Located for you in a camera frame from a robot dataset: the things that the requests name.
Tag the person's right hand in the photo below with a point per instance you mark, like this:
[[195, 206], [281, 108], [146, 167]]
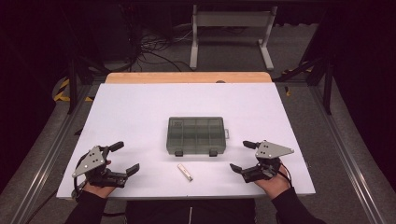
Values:
[[275, 186]]

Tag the small white stick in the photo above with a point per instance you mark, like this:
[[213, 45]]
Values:
[[185, 172]]

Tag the white metal stand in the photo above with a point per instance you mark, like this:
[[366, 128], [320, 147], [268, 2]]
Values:
[[232, 19]]

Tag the black metal frame stand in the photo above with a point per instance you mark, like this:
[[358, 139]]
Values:
[[327, 84], [73, 84]]

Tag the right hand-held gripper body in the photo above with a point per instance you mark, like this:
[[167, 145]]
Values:
[[264, 171]]

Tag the white board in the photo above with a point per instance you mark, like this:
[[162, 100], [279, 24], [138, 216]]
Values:
[[140, 109]]

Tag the person's left hand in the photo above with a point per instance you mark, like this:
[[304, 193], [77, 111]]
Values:
[[99, 191]]

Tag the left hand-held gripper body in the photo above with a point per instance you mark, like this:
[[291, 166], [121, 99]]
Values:
[[93, 161]]

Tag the grey transparent compartment box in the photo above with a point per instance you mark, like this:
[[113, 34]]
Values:
[[196, 135]]

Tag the wooden table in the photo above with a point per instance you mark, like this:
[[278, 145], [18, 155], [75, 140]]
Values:
[[186, 77]]

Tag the aluminium rail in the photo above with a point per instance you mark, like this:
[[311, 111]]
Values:
[[46, 158], [348, 158]]

